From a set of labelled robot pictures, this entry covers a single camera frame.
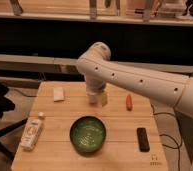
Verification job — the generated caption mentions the black remote control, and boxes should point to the black remote control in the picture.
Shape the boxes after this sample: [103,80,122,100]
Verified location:
[137,128,150,152]

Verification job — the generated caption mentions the black cable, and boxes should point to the black cable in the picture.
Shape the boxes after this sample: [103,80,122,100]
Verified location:
[153,111,184,171]

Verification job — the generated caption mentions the long wall shelf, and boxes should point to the long wall shelf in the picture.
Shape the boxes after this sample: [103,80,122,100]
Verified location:
[0,54,193,75]

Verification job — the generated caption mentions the green bowl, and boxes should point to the green bowl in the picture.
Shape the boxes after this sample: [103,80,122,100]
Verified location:
[69,116,106,154]

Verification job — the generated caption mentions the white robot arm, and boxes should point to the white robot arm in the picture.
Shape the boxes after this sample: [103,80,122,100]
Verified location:
[76,42,193,118]

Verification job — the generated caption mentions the white sponge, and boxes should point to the white sponge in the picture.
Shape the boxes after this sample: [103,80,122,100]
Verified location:
[53,87,65,102]

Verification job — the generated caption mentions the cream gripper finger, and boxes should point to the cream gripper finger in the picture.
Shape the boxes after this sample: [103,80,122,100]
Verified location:
[100,91,108,107]
[89,95,98,104]

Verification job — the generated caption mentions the white milk carton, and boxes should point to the white milk carton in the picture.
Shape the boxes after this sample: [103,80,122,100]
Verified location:
[20,112,45,151]

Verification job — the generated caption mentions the orange carrot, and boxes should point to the orange carrot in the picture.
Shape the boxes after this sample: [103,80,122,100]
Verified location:
[126,94,133,111]

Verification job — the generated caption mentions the wooden table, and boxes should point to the wooden table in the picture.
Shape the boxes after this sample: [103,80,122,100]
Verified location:
[12,82,168,171]

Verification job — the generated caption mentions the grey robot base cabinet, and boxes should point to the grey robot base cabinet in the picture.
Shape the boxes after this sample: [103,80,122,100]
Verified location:
[174,59,193,169]

